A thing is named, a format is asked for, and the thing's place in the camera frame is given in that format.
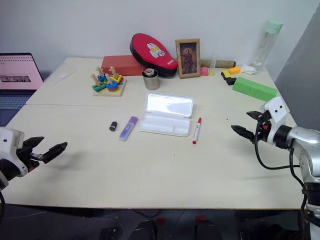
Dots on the steel mug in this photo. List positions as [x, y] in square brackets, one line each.
[151, 83]

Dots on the purple eraser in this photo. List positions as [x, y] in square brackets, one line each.
[128, 128]

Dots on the green rectangular box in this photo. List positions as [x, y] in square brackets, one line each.
[255, 88]

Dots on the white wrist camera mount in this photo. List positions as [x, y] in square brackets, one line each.
[10, 140]
[275, 110]

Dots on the red rectangular box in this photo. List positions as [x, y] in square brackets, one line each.
[117, 65]

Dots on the red whiteboard marker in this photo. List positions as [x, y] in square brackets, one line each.
[197, 131]

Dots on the white plastic pencil case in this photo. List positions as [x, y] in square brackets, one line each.
[165, 120]

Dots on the clear measuring cylinder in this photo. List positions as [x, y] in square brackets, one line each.
[213, 63]

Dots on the clear bottle green lid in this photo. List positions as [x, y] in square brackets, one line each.
[265, 47]

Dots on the dark rounded foot shape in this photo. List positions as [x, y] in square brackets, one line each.
[207, 231]
[146, 231]

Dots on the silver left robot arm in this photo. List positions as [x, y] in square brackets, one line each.
[2, 182]

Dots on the wooden colourful stacking toy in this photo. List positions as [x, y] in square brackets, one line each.
[108, 87]

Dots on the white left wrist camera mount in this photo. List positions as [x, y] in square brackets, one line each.
[10, 140]

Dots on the brown rolled mat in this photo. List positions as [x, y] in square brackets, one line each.
[225, 63]

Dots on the red black punch pad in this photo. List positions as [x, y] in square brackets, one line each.
[145, 47]

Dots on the open laptop pink screen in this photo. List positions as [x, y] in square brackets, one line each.
[15, 72]

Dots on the black yellow board eraser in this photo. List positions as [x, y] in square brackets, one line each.
[225, 74]

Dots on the orange block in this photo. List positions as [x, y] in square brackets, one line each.
[234, 70]

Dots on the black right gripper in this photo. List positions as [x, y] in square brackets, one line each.
[263, 127]

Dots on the small black block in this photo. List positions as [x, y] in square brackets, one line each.
[230, 81]

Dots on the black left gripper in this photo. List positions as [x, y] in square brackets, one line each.
[26, 157]

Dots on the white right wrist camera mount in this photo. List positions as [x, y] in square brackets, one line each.
[275, 110]

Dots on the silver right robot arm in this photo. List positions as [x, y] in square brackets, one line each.
[305, 140]

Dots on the pink block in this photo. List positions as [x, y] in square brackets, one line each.
[204, 71]

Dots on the wooden picture frame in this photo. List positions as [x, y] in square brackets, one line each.
[188, 60]

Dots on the white crumpled tissue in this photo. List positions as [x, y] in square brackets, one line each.
[248, 69]

